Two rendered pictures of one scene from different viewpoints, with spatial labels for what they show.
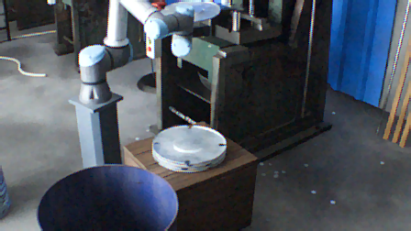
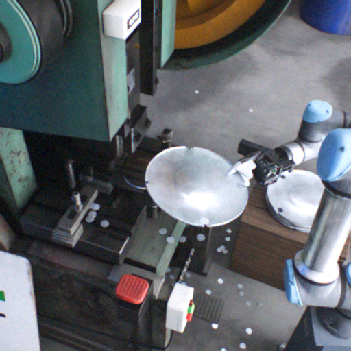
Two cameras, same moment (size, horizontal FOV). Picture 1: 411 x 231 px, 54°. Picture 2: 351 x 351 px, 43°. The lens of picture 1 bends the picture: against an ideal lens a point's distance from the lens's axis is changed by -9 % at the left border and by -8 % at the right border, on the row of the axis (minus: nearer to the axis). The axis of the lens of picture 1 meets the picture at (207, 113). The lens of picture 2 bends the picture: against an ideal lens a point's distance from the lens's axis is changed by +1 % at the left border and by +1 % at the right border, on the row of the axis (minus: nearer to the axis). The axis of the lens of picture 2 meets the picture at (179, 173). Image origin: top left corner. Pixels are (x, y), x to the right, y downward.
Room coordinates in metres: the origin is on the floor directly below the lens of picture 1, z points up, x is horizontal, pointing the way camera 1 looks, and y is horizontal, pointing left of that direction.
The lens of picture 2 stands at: (2.55, 0.75, 1.68)
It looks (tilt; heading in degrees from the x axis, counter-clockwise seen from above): 46 degrees down; 236
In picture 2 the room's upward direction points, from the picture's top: 4 degrees clockwise
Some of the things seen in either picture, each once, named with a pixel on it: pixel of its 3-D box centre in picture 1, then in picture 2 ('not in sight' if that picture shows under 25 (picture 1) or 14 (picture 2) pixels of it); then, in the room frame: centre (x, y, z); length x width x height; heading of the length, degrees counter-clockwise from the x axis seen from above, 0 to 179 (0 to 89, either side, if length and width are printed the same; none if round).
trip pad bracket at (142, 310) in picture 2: not in sight; (136, 309); (2.32, 0.26, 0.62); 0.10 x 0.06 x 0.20; 39
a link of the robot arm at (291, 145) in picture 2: not in sight; (288, 155); (1.71, 0.11, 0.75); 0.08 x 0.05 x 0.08; 91
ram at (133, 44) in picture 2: not in sight; (112, 89); (2.20, -0.08, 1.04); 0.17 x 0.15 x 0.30; 129
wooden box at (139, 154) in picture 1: (189, 187); (291, 230); (1.48, 0.07, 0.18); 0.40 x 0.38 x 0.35; 126
